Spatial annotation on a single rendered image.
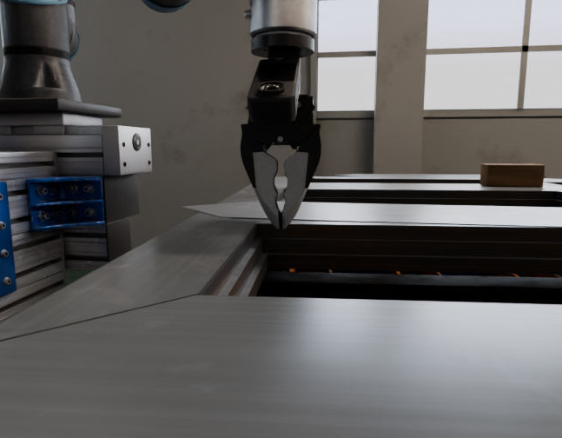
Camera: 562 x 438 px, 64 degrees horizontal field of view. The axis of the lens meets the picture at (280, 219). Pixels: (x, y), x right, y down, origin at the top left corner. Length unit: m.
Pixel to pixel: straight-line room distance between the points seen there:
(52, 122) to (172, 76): 2.62
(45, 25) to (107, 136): 0.24
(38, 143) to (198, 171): 2.54
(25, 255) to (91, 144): 0.22
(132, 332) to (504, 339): 0.18
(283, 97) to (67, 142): 0.57
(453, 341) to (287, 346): 0.08
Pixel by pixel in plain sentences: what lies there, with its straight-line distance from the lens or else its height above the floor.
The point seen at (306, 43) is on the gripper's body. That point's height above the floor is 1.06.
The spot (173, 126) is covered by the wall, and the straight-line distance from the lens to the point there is 3.50.
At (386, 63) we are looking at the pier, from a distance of 3.09.
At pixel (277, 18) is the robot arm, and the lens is 0.52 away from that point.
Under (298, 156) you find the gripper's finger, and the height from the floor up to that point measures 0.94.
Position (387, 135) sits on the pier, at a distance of 3.05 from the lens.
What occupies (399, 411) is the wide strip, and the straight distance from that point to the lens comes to 0.17.
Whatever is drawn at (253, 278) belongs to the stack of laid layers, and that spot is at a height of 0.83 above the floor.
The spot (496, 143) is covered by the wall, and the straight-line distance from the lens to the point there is 3.38.
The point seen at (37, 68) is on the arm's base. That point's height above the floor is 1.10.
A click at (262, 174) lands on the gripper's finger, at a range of 0.51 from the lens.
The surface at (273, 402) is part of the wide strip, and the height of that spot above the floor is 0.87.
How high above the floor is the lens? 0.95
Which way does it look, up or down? 9 degrees down
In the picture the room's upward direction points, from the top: straight up
